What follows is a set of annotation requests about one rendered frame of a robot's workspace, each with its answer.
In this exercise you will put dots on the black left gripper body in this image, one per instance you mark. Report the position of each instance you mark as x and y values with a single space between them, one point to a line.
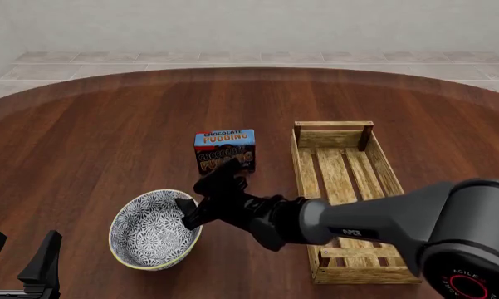
8 295

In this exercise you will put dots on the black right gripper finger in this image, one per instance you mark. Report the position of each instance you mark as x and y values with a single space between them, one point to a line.
185 205
194 219

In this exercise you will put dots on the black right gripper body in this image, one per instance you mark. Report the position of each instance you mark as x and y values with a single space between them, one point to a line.
228 208

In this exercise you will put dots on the black white patterned bowl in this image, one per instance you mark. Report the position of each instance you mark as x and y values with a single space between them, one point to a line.
149 233

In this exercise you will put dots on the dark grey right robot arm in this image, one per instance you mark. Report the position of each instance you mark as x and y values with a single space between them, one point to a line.
398 211

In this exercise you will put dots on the wooden slat tray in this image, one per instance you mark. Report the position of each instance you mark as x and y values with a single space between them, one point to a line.
336 168

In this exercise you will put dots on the chocolate pudding box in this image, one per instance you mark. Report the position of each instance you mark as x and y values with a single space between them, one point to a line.
224 146

